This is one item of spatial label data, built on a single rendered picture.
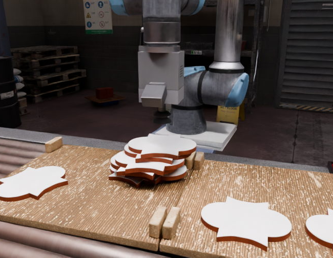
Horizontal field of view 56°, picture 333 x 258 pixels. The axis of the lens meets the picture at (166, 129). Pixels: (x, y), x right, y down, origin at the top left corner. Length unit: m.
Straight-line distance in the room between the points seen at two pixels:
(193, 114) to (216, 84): 0.14
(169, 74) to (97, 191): 0.29
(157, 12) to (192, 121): 0.56
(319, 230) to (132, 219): 0.32
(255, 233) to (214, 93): 0.60
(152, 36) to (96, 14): 5.79
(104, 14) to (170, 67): 5.69
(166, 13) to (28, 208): 0.45
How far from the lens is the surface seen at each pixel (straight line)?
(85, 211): 0.63
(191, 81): 1.08
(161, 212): 0.56
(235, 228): 0.56
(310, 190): 0.74
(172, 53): 0.63
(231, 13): 1.05
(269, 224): 0.58
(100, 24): 6.36
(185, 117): 1.11
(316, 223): 0.62
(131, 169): 0.65
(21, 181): 0.76
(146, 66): 0.65
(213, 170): 0.77
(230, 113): 4.22
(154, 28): 0.63
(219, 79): 1.04
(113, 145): 0.99
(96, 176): 0.75
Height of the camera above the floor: 1.27
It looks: 18 degrees down
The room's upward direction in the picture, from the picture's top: straight up
